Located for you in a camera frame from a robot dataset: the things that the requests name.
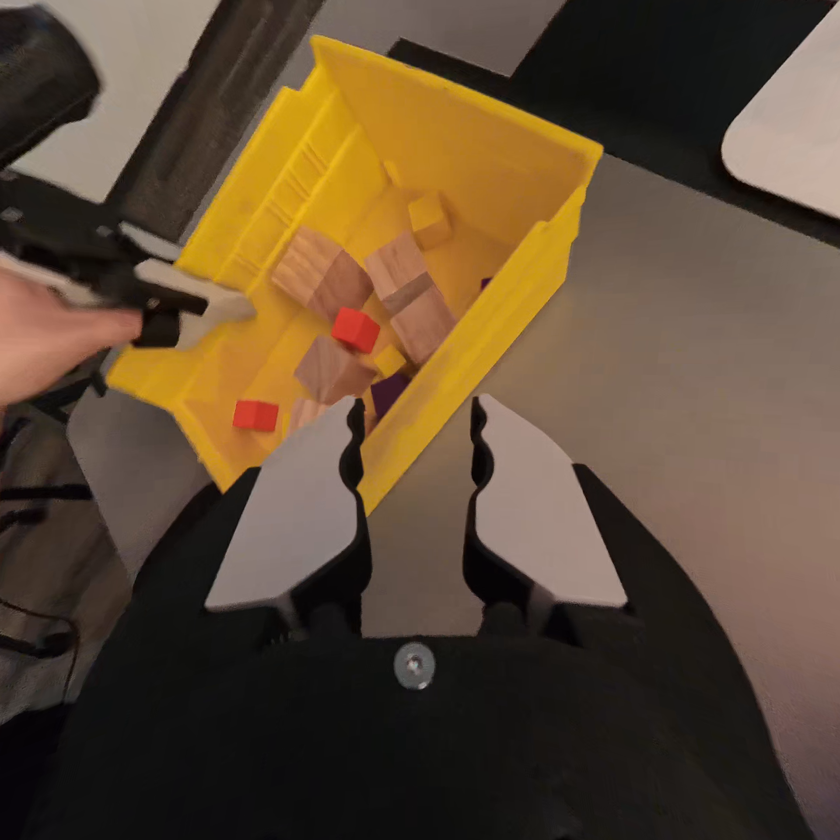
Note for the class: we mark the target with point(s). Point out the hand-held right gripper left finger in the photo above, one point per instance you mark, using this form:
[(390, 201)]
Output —
[(289, 525)]

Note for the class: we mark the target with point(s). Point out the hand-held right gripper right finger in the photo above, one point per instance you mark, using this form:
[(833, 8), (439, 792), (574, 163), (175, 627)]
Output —
[(544, 525)]

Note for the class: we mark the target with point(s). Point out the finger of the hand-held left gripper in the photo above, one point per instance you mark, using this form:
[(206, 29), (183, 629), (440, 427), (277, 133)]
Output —
[(154, 246), (226, 305)]

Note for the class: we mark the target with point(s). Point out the pile of coloured wooden cubes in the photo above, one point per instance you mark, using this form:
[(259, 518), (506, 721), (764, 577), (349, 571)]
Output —
[(413, 321)]

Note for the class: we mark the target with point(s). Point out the yellow plastic box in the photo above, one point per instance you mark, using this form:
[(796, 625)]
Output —
[(459, 144)]

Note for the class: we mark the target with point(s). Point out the person's left hand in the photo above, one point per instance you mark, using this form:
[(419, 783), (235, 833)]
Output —
[(46, 341)]

